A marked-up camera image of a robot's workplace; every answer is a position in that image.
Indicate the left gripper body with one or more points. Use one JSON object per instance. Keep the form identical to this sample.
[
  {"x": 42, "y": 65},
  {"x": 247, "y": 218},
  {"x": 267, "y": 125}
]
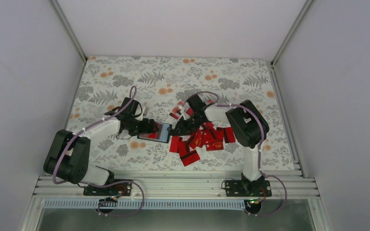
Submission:
[{"x": 135, "y": 128}]

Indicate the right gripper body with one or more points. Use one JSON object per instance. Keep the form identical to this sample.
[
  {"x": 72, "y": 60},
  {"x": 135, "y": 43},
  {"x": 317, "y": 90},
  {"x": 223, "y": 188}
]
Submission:
[{"x": 190, "y": 126}]

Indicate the black leather card holder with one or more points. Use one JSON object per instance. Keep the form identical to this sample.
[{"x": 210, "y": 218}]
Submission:
[{"x": 144, "y": 136}]

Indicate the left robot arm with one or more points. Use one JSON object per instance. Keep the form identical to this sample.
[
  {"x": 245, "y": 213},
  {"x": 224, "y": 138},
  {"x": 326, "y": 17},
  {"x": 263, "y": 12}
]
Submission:
[{"x": 69, "y": 153}]

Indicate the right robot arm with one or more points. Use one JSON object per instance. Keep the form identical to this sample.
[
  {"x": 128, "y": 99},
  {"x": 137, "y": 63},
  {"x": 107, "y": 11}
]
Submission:
[{"x": 248, "y": 125}]

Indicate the white red circle card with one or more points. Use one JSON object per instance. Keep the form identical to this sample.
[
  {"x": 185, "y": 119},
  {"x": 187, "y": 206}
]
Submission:
[{"x": 175, "y": 114}]

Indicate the red vip card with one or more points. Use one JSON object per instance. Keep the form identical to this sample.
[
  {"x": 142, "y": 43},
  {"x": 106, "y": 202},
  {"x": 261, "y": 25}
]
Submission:
[
  {"x": 215, "y": 146},
  {"x": 196, "y": 140}
]

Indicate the red card left edge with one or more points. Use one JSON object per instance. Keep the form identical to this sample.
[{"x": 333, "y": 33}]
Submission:
[{"x": 174, "y": 144}]

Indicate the red card front bottom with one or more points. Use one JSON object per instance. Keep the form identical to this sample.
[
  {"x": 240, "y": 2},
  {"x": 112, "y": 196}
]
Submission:
[{"x": 188, "y": 157}]

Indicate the floral patterned table mat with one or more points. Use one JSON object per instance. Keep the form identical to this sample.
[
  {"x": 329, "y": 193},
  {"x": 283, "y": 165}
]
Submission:
[{"x": 163, "y": 84}]

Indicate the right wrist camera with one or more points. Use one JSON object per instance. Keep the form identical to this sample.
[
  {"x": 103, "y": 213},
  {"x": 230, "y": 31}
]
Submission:
[{"x": 182, "y": 110}]

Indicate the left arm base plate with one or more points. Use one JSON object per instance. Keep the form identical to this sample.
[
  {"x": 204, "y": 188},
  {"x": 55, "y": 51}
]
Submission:
[{"x": 122, "y": 189}]

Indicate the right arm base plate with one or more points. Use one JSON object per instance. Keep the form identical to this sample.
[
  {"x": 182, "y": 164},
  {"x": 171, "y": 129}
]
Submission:
[{"x": 236, "y": 188}]

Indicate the aluminium rail frame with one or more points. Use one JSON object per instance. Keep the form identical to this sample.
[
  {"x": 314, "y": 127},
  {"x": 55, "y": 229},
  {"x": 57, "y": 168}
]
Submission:
[{"x": 189, "y": 184}]

